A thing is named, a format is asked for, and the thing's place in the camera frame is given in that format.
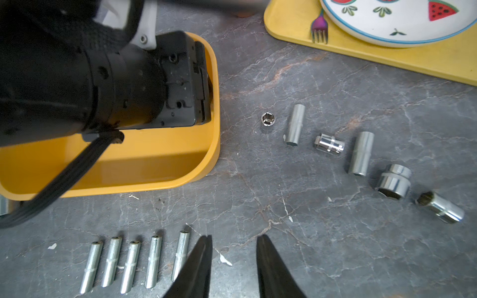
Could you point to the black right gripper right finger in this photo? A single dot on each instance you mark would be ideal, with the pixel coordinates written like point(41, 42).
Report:
point(274, 278)

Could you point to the silver socket with collar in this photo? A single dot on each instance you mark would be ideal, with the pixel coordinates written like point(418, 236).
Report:
point(362, 154)

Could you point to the watermelon pattern plate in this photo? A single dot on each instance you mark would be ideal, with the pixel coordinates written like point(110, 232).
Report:
point(404, 23)

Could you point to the yellow storage box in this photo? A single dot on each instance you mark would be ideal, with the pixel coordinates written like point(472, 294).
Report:
point(147, 160)

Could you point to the purple fork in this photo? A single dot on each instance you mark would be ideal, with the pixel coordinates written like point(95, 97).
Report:
point(319, 29)

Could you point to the short wide socket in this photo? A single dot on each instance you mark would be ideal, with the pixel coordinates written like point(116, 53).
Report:
point(394, 182)

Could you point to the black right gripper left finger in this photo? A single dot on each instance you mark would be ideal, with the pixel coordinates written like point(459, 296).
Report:
point(194, 279)

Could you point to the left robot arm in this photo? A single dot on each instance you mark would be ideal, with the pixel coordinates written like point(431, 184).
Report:
point(63, 73)

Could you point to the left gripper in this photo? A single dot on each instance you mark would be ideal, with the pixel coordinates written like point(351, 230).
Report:
point(188, 86)

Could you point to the large silver socket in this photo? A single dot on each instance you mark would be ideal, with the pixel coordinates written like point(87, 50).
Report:
point(445, 210)

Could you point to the small socket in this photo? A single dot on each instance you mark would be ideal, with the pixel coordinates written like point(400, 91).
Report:
point(268, 119)

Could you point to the yellow serving tray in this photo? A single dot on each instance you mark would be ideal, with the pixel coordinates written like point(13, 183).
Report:
point(454, 59)

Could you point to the dark socket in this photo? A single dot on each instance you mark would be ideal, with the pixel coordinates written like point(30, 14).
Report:
point(180, 254)

